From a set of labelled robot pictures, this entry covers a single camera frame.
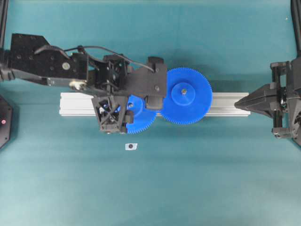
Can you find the large blue gear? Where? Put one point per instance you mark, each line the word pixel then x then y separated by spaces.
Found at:
pixel 189 96

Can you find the silver aluminium extrusion rail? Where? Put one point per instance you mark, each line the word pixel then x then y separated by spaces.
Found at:
pixel 78 104

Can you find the small blue gear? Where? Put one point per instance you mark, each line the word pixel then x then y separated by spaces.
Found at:
pixel 143 117

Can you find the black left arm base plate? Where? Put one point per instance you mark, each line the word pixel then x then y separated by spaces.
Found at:
pixel 6 116

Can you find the black frame post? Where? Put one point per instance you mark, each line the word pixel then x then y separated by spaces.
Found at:
pixel 296 17
pixel 3 20

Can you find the small white sticker marker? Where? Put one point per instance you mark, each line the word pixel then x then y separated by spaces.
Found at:
pixel 131 146

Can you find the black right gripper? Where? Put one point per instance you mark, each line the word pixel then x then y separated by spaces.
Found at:
pixel 286 111

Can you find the black right frame post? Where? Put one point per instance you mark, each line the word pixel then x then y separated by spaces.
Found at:
pixel 296 17

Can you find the black left frame post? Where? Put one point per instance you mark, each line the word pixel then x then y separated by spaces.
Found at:
pixel 3 20

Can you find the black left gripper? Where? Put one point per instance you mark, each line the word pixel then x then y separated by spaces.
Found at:
pixel 114 76

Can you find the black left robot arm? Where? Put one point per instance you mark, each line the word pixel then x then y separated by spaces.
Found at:
pixel 32 58

